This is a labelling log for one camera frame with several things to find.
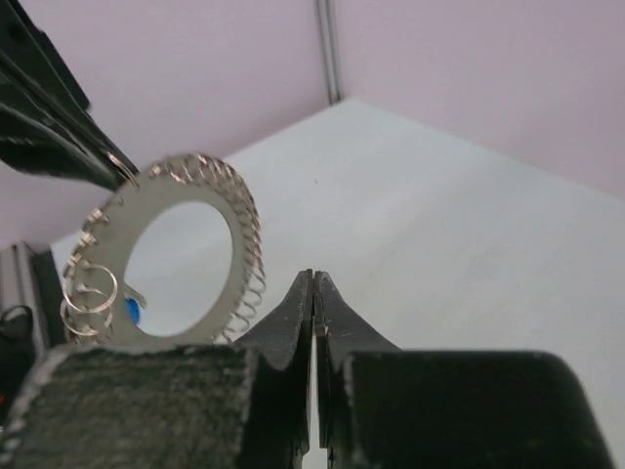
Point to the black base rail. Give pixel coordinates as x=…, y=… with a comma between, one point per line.
x=30, y=322

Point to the left aluminium frame post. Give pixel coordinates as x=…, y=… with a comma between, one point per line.
x=328, y=38

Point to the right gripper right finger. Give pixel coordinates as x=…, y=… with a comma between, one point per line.
x=380, y=406

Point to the round metal keyring disc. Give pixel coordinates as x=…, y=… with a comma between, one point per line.
x=185, y=234

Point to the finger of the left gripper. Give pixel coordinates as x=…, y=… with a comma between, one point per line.
x=36, y=81
x=31, y=147

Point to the blue tag key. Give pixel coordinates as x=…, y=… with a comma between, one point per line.
x=135, y=306

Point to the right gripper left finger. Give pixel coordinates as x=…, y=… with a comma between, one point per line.
x=243, y=405

